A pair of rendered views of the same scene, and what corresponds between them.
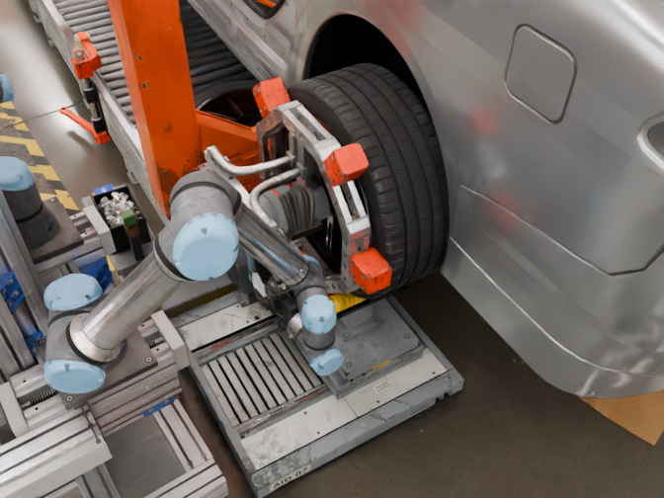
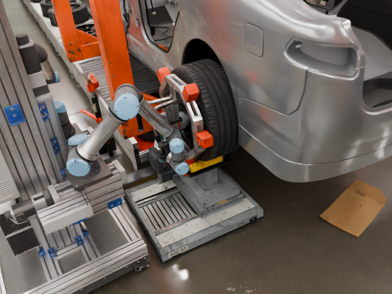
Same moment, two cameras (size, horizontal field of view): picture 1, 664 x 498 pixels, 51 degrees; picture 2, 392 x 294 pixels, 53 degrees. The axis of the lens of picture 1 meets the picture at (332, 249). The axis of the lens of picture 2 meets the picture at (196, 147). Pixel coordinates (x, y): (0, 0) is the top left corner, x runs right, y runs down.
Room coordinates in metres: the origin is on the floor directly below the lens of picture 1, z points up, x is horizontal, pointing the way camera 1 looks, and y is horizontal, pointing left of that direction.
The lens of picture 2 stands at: (-0.76, -0.28, 2.15)
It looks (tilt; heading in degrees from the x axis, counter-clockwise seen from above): 34 degrees down; 7
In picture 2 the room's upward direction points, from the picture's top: 5 degrees counter-clockwise
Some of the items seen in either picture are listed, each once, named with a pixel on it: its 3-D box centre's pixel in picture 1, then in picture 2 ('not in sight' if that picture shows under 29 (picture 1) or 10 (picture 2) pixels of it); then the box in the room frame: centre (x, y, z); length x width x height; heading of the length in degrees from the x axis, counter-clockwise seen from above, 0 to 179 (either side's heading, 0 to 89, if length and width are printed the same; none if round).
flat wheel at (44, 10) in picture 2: not in sight; (59, 6); (6.61, 2.89, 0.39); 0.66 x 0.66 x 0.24
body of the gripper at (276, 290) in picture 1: (287, 302); (167, 150); (1.10, 0.11, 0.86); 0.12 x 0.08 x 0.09; 31
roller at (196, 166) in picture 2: (356, 293); (206, 163); (1.44, -0.08, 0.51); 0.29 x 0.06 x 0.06; 121
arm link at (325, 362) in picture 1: (319, 349); (179, 164); (0.97, 0.03, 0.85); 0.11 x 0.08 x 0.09; 31
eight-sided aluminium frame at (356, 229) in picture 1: (308, 202); (181, 118); (1.49, 0.07, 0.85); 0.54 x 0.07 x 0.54; 31
